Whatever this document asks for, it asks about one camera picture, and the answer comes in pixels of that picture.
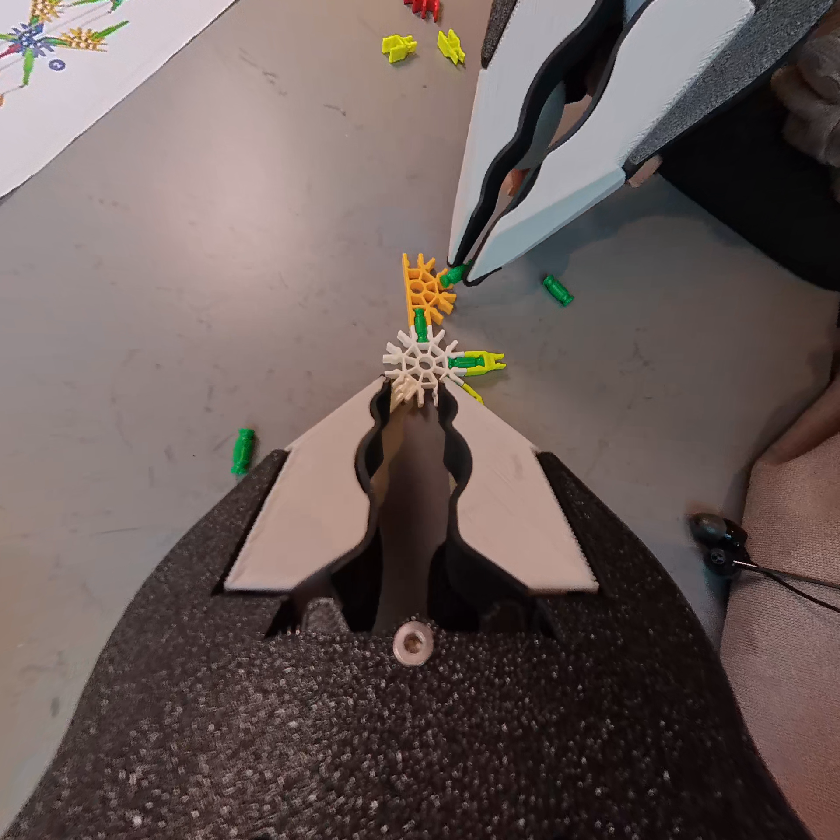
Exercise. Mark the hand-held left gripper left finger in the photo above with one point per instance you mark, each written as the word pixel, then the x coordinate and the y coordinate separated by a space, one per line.
pixel 302 518

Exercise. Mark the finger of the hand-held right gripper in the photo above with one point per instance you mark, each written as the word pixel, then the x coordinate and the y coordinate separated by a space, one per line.
pixel 656 79
pixel 505 85

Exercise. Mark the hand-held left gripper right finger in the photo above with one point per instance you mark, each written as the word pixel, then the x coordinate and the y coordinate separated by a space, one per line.
pixel 525 518

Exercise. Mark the yellow clip connector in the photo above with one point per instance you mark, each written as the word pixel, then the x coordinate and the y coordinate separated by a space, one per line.
pixel 472 392
pixel 399 47
pixel 491 361
pixel 451 46

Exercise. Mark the short green rod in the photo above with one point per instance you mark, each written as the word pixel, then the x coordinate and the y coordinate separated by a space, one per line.
pixel 243 451
pixel 421 325
pixel 558 290
pixel 463 361
pixel 456 272

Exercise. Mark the white snowflake connector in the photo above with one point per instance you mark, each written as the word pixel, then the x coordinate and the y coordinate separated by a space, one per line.
pixel 410 348

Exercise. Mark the orange half-circle connector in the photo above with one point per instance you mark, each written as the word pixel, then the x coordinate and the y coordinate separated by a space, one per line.
pixel 408 289

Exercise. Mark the person's right forearm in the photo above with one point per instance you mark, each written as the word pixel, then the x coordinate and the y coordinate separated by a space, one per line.
pixel 722 216

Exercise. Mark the person's right hand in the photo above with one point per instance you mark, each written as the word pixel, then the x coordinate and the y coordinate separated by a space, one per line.
pixel 642 174

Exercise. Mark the red plastic connector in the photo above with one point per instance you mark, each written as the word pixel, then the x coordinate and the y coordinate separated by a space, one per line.
pixel 423 6

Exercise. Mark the black earbuds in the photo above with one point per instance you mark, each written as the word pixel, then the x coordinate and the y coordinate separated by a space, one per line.
pixel 718 544

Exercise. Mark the printed instruction sheet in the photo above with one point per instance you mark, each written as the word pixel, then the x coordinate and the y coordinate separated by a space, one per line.
pixel 65 98

